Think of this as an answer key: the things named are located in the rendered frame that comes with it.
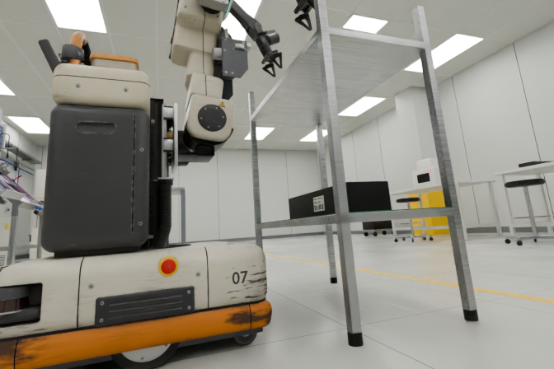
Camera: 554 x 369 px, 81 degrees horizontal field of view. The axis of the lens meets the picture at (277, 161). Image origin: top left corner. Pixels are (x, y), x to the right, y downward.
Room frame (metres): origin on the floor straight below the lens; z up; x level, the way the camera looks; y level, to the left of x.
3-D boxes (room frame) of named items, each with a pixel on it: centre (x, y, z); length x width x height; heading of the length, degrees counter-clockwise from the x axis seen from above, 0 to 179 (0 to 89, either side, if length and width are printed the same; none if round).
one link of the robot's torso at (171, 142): (1.27, 0.33, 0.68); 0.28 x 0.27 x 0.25; 22
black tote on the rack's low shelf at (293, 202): (1.44, -0.22, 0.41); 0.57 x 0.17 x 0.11; 20
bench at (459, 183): (5.26, -2.49, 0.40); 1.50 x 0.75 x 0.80; 20
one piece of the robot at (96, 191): (1.11, 0.55, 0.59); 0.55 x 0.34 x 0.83; 22
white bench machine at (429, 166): (5.31, -2.49, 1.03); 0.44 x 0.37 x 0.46; 26
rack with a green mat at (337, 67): (1.44, -0.22, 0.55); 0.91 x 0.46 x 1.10; 20
